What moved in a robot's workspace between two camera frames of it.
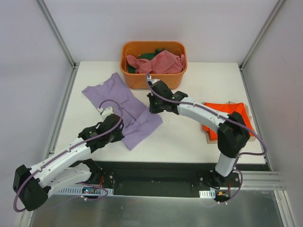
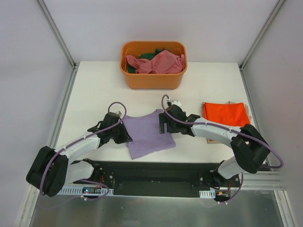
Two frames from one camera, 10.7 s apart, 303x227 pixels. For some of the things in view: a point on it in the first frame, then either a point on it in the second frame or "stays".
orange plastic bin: x=138 y=81 stays
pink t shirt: x=163 y=62 stays
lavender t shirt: x=137 y=118 → x=145 y=132
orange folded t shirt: x=227 y=108 stays
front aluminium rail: x=262 y=180 stays
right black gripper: x=157 y=87 → x=164 y=123
